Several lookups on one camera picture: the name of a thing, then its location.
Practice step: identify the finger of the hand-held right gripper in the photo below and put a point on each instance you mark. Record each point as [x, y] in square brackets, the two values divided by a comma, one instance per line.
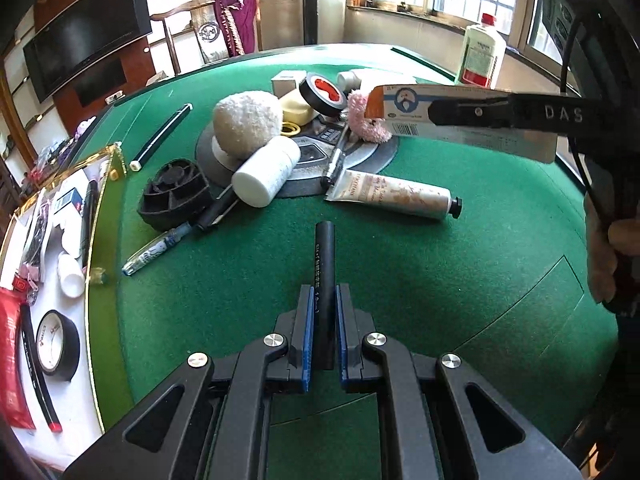
[475, 110]

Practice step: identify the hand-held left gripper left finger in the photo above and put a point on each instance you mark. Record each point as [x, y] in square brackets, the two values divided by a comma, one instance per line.
[306, 350]

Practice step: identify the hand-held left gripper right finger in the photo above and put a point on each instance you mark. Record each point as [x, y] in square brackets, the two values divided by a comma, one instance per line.
[343, 350]

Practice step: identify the black rubber tube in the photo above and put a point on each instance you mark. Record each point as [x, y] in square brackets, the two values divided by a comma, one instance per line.
[325, 270]

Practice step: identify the pink plush toy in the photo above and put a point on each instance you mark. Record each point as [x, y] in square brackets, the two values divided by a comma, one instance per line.
[370, 125]

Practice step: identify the hand cream tube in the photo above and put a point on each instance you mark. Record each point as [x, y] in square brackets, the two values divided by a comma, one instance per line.
[390, 192]

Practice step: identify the black tape roll red core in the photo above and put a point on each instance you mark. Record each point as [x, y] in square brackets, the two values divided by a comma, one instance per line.
[306, 92]

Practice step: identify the cream soap bar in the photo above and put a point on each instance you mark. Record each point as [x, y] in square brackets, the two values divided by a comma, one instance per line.
[295, 107]

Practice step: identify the white fluffy ball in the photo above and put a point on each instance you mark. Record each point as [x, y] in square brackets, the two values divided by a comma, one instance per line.
[245, 120]

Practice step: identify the long black pen white end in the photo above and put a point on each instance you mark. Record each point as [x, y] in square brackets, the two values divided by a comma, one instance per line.
[160, 135]

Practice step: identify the person's right hand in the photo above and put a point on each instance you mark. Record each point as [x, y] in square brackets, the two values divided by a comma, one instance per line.
[597, 260]

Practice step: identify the round table control panel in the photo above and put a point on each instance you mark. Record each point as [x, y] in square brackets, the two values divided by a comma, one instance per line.
[372, 150]

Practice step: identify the black marker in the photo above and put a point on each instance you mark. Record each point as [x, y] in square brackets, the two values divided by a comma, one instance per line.
[212, 212]

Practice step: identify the blue white pen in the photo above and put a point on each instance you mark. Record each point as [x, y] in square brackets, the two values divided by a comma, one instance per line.
[150, 252]

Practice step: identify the small white barcode box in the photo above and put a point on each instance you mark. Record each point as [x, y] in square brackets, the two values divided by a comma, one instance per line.
[287, 82]

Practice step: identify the black tall column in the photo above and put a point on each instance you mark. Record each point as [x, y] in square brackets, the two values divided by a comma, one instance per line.
[310, 5]

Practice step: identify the black round plastic hub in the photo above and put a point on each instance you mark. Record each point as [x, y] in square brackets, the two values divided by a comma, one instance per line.
[170, 195]

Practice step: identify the black tape roll white core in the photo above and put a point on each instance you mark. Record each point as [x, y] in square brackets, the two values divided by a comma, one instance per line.
[72, 345]

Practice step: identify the small white plastic bottle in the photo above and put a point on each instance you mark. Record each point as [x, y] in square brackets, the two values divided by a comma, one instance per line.
[72, 280]

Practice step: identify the purple fringed cloth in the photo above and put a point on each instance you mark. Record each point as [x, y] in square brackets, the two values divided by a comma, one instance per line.
[240, 25]

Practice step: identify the wooden chair round emblem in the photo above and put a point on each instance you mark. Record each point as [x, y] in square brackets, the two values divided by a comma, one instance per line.
[210, 35]

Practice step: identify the blue white barcode box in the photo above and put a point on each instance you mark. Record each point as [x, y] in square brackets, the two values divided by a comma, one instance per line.
[70, 200]

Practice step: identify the clear pouch of trinkets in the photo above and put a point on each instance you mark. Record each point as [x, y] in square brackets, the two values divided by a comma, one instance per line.
[37, 235]

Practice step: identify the red packet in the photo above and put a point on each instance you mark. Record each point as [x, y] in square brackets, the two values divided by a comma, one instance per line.
[12, 360]

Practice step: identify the small cardboard box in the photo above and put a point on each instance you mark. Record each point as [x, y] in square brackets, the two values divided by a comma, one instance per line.
[157, 79]

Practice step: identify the purple plush toy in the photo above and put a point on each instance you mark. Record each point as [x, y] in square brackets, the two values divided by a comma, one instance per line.
[86, 126]

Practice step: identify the white power strip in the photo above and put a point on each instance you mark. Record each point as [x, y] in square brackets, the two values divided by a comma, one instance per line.
[116, 97]

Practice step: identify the black flat television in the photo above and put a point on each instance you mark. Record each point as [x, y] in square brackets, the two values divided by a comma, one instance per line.
[85, 35]

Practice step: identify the brown television wall panel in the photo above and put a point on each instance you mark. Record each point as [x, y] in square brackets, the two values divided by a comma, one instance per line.
[65, 105]

